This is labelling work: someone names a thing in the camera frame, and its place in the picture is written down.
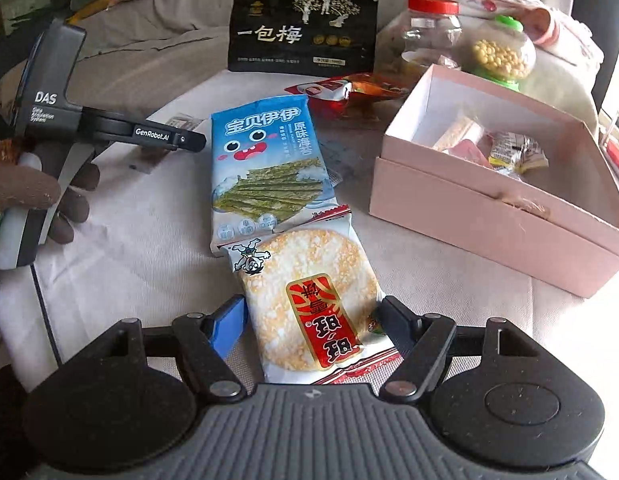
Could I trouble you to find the pink white blanket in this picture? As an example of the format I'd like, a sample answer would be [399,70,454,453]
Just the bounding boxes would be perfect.
[424,0,605,76]

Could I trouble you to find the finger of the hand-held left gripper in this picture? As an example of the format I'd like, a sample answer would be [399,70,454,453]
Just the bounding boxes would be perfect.
[82,107,208,153]

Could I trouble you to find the green-lid round candy jar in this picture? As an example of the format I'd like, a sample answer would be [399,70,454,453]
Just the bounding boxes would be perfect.
[462,15,536,92]

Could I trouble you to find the pink cardboard box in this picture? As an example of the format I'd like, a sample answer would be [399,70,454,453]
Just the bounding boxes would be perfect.
[368,64,619,298]

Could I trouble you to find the pink snack packet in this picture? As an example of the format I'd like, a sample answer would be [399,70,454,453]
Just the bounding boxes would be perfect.
[442,140,495,171]

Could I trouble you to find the red snack packet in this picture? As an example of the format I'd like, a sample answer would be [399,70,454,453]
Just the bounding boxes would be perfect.
[284,72,415,118]

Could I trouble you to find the person's left hand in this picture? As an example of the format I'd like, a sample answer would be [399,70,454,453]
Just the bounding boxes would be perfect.
[0,140,101,247]

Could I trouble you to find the black snack bag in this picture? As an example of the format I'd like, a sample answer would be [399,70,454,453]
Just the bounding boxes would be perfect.
[227,0,381,73]

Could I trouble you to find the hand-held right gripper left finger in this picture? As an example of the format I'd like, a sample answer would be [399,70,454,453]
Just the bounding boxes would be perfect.
[102,294,249,403]

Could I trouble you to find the round rice cracker packet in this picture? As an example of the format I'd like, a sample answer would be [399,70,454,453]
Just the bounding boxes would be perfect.
[217,203,405,386]

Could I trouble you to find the blue white seaweed packet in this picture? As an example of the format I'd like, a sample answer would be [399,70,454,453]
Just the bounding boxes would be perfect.
[210,94,340,256]

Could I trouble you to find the yellow-edged snack packet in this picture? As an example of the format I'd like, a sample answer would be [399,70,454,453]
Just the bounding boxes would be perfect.
[487,131,549,175]

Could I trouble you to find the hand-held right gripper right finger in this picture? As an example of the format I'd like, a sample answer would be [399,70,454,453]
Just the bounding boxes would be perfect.
[377,295,527,405]

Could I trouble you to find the puffed rice bar packet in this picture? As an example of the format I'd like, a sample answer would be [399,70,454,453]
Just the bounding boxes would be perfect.
[432,116,485,153]

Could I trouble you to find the red-lid clear plastic jar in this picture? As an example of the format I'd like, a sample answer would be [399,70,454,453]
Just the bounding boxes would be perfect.
[397,0,463,73]

